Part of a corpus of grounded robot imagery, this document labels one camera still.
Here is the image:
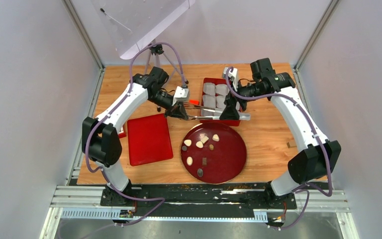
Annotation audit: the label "grey tripod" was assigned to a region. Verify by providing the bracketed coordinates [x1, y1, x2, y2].
[144, 39, 189, 95]

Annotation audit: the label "white slotted cable duct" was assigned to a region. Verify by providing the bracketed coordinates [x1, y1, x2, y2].
[60, 208, 268, 223]

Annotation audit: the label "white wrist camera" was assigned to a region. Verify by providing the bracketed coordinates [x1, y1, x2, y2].
[172, 86, 190, 105]
[222, 67, 239, 91]

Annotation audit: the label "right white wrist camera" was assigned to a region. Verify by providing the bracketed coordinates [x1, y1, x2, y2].
[222, 67, 239, 91]

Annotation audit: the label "dark red round tray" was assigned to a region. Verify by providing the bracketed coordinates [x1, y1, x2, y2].
[180, 122, 247, 184]

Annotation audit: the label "metal tongs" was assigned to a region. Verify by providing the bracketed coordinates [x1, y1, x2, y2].
[183, 102, 235, 120]

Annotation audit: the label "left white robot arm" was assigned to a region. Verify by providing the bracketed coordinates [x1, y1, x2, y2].
[82, 67, 190, 206]

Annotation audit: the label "beige square chocolate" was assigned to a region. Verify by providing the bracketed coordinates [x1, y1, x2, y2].
[200, 135, 209, 144]

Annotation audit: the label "dark oval chocolate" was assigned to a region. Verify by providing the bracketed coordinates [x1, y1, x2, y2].
[197, 168, 203, 177]

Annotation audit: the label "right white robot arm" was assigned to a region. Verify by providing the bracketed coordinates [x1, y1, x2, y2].
[220, 58, 341, 208]

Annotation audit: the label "red box lid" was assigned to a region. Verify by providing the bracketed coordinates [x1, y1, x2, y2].
[127, 114, 173, 166]

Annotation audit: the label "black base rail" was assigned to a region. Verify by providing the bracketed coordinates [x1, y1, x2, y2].
[100, 183, 297, 217]

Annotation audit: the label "white reflector board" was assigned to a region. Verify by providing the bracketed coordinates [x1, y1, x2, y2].
[91, 0, 195, 60]

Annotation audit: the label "white oval chocolate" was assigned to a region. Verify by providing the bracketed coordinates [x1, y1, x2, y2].
[186, 157, 193, 166]

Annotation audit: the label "red grid divider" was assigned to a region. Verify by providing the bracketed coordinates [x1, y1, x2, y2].
[118, 127, 126, 138]

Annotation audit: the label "red chocolate box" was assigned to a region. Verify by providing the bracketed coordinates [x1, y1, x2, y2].
[200, 78, 229, 116]

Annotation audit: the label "white teardrop chocolate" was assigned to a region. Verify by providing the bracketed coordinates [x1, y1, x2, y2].
[184, 139, 192, 147]
[195, 141, 204, 148]

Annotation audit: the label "white heart chocolate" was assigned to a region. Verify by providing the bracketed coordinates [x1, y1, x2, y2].
[212, 134, 220, 142]

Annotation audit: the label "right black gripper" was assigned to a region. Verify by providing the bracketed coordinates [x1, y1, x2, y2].
[219, 79, 265, 120]

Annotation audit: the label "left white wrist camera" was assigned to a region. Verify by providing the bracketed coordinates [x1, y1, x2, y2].
[172, 86, 190, 105]

